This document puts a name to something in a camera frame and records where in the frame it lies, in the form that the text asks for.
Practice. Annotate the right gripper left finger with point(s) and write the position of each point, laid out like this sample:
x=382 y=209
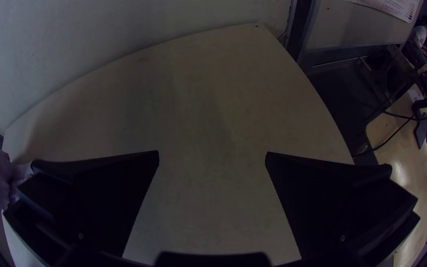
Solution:
x=98 y=200

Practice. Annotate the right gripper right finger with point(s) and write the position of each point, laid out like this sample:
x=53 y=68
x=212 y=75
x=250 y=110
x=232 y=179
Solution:
x=328 y=207

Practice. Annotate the white t-shirt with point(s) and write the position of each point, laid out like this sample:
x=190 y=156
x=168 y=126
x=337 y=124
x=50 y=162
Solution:
x=4 y=178

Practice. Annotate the white poster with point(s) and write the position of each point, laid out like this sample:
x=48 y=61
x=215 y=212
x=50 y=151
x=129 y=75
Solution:
x=391 y=6

